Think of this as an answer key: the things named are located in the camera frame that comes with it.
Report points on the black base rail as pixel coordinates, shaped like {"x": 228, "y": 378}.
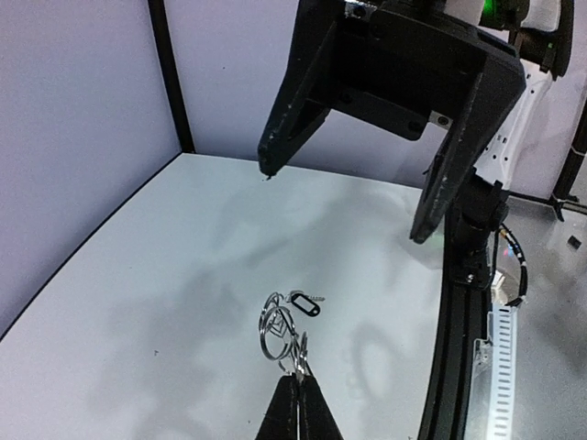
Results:
{"x": 462, "y": 320}

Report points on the right black frame post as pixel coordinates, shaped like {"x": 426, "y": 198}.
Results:
{"x": 170, "y": 76}

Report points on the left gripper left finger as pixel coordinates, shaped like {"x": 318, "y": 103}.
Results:
{"x": 280, "y": 421}

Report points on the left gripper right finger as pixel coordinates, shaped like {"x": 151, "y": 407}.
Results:
{"x": 315, "y": 420}

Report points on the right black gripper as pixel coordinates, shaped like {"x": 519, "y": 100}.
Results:
{"x": 399, "y": 66}

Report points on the black tag key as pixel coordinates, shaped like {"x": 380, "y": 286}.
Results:
{"x": 305, "y": 303}

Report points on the metal ring disc with keyrings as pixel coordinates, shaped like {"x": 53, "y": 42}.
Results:
{"x": 280, "y": 341}

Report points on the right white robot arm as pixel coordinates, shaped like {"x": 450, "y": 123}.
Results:
{"x": 540, "y": 32}

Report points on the white slotted cable duct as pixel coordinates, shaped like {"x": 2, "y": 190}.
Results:
{"x": 494, "y": 374}

